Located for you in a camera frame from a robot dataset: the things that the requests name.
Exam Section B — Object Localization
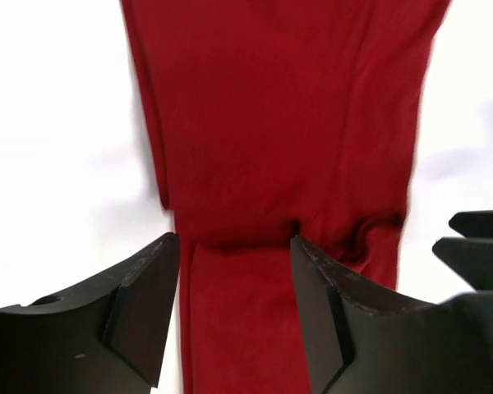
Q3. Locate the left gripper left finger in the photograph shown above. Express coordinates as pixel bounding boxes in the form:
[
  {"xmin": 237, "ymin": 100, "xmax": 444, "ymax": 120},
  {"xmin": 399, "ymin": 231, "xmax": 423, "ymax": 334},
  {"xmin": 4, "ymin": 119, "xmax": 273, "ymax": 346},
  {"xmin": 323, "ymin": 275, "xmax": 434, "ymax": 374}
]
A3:
[{"xmin": 0, "ymin": 233, "xmax": 180, "ymax": 394}]

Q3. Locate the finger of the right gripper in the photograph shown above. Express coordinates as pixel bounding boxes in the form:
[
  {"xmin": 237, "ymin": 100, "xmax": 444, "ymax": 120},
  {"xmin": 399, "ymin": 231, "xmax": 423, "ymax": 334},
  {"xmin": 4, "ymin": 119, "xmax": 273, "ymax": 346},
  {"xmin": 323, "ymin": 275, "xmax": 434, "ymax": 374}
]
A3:
[
  {"xmin": 449, "ymin": 210, "xmax": 493, "ymax": 237},
  {"xmin": 432, "ymin": 237, "xmax": 493, "ymax": 291}
]

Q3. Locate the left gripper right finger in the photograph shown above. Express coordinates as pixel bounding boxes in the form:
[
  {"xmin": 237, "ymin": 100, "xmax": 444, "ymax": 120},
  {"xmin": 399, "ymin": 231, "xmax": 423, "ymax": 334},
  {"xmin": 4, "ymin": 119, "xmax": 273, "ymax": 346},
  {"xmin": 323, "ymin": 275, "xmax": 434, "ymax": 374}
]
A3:
[{"xmin": 291, "ymin": 236, "xmax": 493, "ymax": 393}]

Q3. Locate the dark red t-shirt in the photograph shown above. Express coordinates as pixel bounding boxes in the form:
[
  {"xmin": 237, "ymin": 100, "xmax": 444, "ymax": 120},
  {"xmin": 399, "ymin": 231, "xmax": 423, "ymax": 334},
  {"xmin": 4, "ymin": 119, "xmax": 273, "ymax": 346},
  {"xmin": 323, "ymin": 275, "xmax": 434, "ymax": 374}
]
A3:
[{"xmin": 122, "ymin": 0, "xmax": 449, "ymax": 393}]

